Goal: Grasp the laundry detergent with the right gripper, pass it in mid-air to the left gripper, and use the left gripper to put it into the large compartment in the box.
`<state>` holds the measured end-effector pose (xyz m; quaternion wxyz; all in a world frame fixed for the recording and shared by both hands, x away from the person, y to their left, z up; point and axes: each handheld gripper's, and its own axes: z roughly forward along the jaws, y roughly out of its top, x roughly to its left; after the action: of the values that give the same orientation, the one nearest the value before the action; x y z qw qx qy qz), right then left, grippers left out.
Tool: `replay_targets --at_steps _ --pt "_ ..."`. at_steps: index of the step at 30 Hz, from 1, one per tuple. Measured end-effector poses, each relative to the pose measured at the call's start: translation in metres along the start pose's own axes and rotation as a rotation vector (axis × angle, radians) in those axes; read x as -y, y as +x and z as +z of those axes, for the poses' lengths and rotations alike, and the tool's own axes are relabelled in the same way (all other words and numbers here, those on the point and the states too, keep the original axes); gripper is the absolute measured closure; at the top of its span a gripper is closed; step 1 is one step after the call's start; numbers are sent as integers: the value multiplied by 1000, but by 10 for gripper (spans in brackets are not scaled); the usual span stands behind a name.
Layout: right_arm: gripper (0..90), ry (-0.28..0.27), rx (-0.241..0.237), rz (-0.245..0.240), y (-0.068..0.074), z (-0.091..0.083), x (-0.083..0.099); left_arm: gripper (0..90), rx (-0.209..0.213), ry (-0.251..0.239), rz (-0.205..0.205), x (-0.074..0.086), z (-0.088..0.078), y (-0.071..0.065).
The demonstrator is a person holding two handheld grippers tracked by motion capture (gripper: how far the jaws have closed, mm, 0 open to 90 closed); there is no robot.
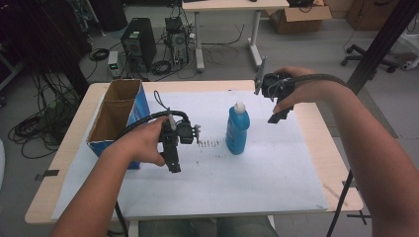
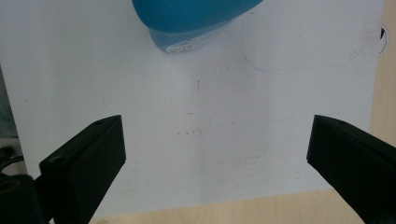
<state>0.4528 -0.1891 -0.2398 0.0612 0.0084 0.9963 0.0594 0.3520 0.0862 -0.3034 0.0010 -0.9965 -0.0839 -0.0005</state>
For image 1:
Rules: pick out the person's left hand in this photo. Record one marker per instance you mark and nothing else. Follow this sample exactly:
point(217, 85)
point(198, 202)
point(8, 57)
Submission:
point(141, 141)

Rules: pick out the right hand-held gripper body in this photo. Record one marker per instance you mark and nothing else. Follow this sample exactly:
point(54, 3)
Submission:
point(277, 87)

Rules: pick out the blue cardboard box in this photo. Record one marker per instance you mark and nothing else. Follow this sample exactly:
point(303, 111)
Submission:
point(141, 108)

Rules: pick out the open computer case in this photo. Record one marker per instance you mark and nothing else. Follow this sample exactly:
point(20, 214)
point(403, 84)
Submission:
point(178, 42)

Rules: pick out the blue bottle white cap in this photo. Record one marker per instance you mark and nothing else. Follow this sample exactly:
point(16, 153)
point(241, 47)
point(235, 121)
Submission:
point(237, 131)

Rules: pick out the white floor object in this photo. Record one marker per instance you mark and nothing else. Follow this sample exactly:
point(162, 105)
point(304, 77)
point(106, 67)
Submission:
point(411, 64)

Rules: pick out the person's right hand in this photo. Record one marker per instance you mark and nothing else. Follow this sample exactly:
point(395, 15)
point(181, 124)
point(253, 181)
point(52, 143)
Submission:
point(306, 89)

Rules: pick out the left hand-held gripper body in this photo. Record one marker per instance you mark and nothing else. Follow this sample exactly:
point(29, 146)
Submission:
point(185, 132)

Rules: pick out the open brown cardboard box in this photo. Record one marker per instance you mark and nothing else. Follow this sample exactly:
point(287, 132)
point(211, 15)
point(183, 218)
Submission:
point(296, 23)

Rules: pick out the closed brown cardboard box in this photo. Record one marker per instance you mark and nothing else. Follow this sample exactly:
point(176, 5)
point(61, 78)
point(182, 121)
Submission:
point(369, 15)

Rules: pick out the white desk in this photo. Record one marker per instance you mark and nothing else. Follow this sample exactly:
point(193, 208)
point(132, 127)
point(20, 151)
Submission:
point(230, 5)

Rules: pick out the beige tape strip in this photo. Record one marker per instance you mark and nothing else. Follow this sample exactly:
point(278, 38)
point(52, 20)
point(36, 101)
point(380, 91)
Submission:
point(334, 194)

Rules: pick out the black device on desk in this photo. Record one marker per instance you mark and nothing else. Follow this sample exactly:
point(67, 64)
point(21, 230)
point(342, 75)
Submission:
point(299, 3)

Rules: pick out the black tape strip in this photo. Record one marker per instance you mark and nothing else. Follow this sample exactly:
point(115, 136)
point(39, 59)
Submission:
point(49, 173)

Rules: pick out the small white power supply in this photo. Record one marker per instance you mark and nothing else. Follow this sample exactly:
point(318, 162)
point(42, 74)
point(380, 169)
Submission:
point(113, 64)

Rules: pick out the black floor tape mark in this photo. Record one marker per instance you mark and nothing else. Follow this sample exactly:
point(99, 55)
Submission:
point(360, 216)

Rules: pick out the black computer tower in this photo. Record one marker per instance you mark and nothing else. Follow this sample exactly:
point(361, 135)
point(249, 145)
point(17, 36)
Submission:
point(141, 39)

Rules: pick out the black office chair base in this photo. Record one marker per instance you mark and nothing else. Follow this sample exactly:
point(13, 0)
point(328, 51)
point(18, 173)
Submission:
point(359, 52)

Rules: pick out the white table sheet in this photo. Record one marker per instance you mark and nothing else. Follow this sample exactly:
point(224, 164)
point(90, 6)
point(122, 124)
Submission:
point(230, 184)

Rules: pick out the black metal stand beam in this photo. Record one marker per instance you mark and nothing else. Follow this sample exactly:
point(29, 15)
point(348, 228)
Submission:
point(382, 42)

